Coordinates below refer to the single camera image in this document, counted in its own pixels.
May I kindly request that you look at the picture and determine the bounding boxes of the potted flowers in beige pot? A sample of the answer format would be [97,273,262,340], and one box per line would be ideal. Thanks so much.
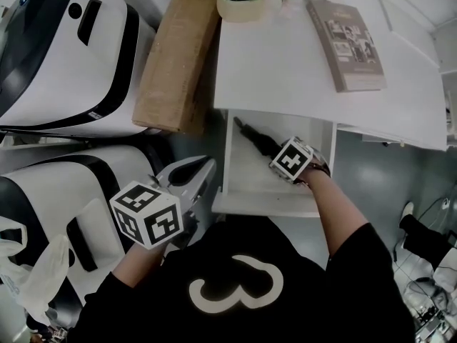
[198,0,295,24]

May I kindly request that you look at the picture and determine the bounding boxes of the person's right forearm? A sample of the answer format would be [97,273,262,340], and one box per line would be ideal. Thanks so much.
[302,169,371,257]

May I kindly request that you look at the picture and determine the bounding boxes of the person's left forearm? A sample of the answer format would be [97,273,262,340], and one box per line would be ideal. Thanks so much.
[111,240,169,289]

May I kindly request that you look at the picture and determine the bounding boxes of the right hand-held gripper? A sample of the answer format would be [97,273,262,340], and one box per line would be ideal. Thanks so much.
[268,136,331,186]

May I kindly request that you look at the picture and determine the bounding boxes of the grey-brown book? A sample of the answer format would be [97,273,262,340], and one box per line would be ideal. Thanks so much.
[304,0,388,94]

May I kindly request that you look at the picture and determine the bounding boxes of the translucent white plastic bag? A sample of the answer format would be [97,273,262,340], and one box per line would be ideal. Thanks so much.
[0,215,71,329]

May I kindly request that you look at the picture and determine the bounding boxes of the white and black robot housing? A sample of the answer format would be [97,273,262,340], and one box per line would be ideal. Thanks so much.
[0,0,157,139]
[0,144,169,330]

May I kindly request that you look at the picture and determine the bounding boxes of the white cabinet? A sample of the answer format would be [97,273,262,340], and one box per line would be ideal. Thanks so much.
[213,0,449,153]

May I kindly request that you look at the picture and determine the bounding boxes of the person's black printed t-shirt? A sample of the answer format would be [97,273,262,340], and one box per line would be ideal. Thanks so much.
[66,214,417,343]

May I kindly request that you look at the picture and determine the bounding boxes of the white drawer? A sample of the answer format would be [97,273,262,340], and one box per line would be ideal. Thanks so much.
[211,109,338,219]

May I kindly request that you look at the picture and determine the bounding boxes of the long brown cardboard box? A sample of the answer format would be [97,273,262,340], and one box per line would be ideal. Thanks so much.
[131,0,223,134]

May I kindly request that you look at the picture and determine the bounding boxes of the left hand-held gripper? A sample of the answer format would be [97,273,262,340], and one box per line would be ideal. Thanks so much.
[109,155,218,251]

